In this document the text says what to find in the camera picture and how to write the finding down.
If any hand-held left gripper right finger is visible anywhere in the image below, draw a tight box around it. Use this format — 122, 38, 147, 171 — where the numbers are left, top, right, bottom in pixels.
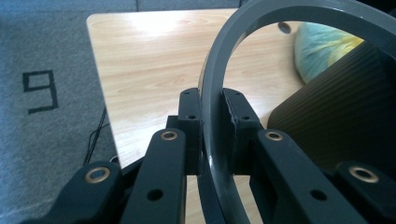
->
220, 87, 266, 175

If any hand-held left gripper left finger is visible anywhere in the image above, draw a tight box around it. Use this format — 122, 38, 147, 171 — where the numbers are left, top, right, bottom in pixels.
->
165, 87, 204, 175

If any grey plastic ring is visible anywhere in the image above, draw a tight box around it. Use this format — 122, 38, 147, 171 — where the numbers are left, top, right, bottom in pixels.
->
197, 0, 396, 224

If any thin black floor cable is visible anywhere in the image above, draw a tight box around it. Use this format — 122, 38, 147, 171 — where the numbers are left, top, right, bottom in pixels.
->
82, 106, 110, 166

